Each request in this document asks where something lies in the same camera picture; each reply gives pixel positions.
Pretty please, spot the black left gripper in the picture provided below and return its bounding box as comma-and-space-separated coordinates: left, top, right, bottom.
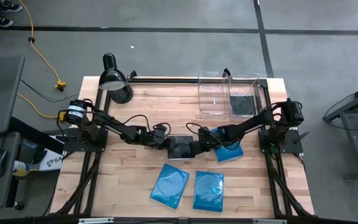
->
149, 123, 177, 154

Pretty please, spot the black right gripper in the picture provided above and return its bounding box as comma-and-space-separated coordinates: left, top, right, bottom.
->
185, 129, 222, 157

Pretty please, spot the clear black CD jewel case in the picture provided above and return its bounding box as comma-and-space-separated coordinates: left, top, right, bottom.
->
167, 135, 196, 161
230, 95, 255, 116

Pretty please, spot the blue Blu-ray case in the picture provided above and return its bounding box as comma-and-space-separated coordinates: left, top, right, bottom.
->
211, 127, 245, 163
192, 170, 225, 213
149, 163, 191, 210

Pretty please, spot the clear plastic bin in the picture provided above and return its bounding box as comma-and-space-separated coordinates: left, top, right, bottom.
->
228, 73, 261, 119
196, 72, 231, 121

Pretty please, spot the black desk lamp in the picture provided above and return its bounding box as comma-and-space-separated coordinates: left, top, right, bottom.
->
98, 52, 134, 105

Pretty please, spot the black clamp lever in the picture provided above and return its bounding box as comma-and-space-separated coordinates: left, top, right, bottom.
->
292, 131, 310, 144

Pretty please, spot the white printed box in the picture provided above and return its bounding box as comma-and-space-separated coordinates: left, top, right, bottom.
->
38, 148, 65, 172

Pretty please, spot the black support beam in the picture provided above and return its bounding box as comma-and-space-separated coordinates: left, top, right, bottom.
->
9, 116, 65, 155

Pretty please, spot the yellow labelled bottle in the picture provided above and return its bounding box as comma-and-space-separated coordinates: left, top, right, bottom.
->
12, 159, 31, 177

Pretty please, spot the grey metal table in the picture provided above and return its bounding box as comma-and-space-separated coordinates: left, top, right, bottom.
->
323, 78, 358, 181

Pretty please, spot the dark grey side table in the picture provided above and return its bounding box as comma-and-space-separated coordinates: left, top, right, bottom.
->
0, 55, 25, 136

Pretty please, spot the person's shoe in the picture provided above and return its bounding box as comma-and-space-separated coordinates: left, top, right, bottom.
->
0, 0, 23, 13
0, 11, 14, 28

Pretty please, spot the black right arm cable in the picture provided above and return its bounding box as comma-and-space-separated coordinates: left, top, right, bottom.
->
185, 122, 245, 152

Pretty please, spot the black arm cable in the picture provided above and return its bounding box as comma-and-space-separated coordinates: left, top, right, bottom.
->
116, 114, 172, 138
185, 122, 245, 152

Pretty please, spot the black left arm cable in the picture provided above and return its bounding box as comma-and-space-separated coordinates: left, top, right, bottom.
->
116, 114, 172, 138

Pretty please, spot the black aluminium table frame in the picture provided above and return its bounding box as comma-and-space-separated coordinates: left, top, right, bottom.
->
50, 70, 316, 218

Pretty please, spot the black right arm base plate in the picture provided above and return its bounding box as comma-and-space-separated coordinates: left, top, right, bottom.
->
258, 129, 304, 155

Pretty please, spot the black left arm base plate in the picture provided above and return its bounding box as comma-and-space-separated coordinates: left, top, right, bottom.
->
54, 127, 109, 153

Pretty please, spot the silver aluminium rail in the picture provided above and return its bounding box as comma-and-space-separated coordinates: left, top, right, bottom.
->
252, 218, 288, 224
78, 217, 115, 224

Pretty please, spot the yellow extension cord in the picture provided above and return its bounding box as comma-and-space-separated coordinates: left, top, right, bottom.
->
16, 92, 67, 123
17, 0, 68, 93

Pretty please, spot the black floor cable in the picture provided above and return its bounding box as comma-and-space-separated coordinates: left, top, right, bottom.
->
19, 79, 80, 103

